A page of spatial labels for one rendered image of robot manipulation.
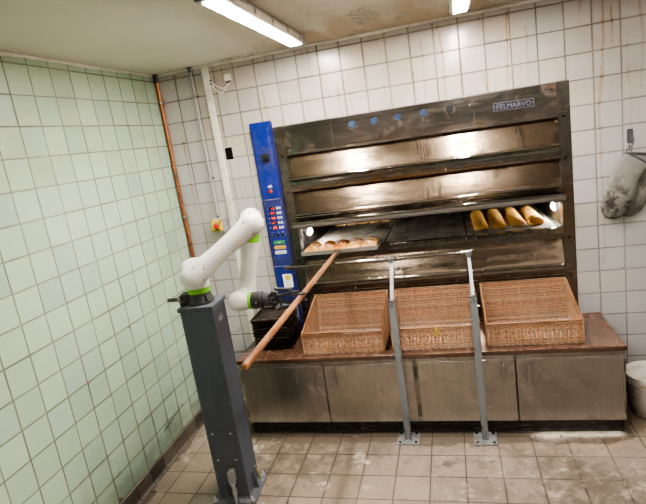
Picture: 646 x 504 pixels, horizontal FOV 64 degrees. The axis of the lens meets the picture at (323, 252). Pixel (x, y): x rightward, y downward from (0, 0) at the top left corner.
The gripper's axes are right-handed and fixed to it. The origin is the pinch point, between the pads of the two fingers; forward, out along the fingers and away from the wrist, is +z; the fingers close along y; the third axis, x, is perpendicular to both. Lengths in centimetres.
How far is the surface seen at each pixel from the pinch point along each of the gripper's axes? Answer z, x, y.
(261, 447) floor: -59, -46, 120
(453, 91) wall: 88, -113, -95
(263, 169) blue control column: -48, -111, -62
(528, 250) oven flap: 128, -113, 15
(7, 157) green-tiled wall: -122, 35, -90
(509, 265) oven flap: 115, -110, 23
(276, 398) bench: -47, -60, 91
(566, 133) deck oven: 154, -112, -59
